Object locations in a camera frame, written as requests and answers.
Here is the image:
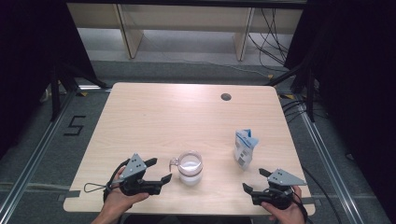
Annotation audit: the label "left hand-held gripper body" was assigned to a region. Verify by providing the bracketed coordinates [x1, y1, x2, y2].
[117, 152, 163, 198]

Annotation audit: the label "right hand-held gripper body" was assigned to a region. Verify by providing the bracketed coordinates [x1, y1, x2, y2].
[250, 168, 308, 210]

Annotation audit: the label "clear glass measuring cup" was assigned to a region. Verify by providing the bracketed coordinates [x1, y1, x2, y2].
[169, 150, 204, 187]

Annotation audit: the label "white and blue bag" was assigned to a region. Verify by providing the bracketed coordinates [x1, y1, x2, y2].
[233, 128, 260, 171]

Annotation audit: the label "person's right hand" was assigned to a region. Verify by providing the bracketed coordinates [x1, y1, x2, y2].
[261, 185, 308, 224]

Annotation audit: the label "person's left hand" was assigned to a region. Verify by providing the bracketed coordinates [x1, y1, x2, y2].
[91, 175, 150, 224]

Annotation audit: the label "black metal stand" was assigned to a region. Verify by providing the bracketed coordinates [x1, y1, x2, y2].
[264, 62, 316, 123]
[49, 63, 111, 122]

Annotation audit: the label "black curtain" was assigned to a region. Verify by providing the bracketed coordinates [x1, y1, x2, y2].
[283, 0, 396, 220]
[0, 0, 98, 158]

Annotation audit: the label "beige wooden shelf unit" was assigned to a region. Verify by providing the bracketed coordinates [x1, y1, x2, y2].
[66, 3, 304, 62]

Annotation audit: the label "black gripper wrist strap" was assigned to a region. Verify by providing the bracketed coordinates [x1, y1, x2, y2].
[83, 158, 131, 204]
[290, 190, 310, 224]

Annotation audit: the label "black floor cable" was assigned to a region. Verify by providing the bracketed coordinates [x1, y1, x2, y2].
[301, 166, 344, 224]

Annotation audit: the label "aluminium floor rail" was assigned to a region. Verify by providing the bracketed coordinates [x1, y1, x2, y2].
[297, 101, 366, 224]
[0, 88, 78, 224]

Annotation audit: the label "black cables by stand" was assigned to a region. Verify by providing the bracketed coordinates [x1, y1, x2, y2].
[280, 98, 314, 123]

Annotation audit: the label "white floor cable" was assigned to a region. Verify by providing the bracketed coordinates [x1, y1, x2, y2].
[174, 59, 273, 78]

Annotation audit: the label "bundle of black cables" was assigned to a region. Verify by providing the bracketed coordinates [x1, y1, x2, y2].
[247, 7, 290, 66]

